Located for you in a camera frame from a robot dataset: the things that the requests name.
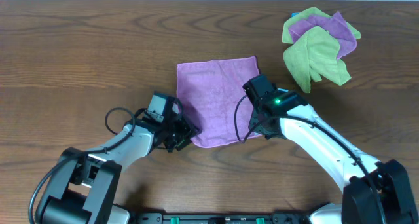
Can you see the green cloth back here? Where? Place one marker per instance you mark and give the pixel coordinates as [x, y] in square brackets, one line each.
[286, 38]

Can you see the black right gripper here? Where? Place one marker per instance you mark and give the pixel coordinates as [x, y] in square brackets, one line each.
[257, 130]

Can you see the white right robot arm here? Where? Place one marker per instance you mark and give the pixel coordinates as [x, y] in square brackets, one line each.
[372, 191]

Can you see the purple microfiber cloth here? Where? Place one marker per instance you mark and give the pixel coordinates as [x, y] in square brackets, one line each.
[211, 93]

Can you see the purple cloth in pile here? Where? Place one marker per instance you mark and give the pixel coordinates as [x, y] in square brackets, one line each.
[335, 25]

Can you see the green cloth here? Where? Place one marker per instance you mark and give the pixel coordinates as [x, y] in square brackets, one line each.
[286, 38]
[314, 56]

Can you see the green cloth front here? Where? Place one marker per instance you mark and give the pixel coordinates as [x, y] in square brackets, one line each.
[314, 56]

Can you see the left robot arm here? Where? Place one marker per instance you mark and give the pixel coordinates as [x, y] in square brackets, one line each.
[81, 187]

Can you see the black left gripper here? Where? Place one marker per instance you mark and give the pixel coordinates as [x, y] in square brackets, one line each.
[191, 131]

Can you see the blue cloth under pile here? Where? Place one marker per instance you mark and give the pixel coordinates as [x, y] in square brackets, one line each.
[294, 14]

